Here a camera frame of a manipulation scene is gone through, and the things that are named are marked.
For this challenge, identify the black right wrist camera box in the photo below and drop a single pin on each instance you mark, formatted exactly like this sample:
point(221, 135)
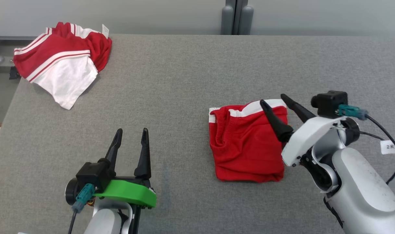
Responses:
point(329, 102)

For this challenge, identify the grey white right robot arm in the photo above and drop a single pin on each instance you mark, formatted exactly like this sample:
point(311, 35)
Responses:
point(363, 188)

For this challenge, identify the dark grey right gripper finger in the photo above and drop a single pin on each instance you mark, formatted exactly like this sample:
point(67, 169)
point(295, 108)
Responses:
point(299, 109)
point(277, 123)

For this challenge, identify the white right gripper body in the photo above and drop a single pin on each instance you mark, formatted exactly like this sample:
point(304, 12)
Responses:
point(306, 136)

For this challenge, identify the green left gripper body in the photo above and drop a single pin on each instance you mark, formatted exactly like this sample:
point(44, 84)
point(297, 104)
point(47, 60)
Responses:
point(129, 191)

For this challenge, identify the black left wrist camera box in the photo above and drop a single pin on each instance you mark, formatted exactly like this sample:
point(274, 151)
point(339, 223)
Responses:
point(93, 175)

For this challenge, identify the red shorts with white stripe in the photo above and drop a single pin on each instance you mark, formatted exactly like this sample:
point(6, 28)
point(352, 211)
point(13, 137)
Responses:
point(243, 149)

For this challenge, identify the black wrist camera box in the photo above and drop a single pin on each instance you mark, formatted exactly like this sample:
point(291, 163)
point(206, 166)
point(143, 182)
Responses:
point(329, 102)
point(93, 175)

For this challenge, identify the grey partition post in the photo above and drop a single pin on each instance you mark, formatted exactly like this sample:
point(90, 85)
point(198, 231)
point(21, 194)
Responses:
point(236, 16)

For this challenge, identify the red shirt with white sleeve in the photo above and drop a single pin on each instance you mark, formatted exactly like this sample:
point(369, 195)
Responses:
point(54, 48)

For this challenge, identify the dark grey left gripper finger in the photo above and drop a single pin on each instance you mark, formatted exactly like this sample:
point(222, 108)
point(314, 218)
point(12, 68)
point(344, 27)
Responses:
point(144, 159)
point(115, 149)

